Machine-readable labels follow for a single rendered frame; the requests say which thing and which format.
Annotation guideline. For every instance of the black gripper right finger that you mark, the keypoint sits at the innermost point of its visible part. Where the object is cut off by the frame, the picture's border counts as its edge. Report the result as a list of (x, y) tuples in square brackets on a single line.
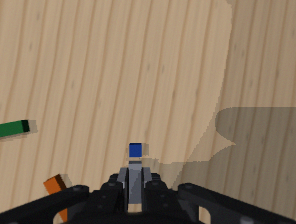
[(184, 203)]

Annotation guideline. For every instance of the small blue block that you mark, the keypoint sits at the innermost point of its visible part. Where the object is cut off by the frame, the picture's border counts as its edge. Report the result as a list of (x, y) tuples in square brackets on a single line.
[(135, 150)]

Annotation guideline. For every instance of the orange rod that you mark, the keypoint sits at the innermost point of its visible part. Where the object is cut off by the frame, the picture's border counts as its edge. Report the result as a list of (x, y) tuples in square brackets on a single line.
[(53, 185)]

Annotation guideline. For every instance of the grey rod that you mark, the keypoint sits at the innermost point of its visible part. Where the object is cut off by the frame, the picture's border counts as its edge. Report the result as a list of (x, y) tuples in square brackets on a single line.
[(135, 182)]

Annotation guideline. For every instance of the green rod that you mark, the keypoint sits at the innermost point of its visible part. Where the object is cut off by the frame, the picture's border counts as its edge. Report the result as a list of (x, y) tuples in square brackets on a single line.
[(15, 127)]

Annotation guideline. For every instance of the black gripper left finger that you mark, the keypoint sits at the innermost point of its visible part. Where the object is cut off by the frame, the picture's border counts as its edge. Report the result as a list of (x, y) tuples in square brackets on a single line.
[(113, 196)]

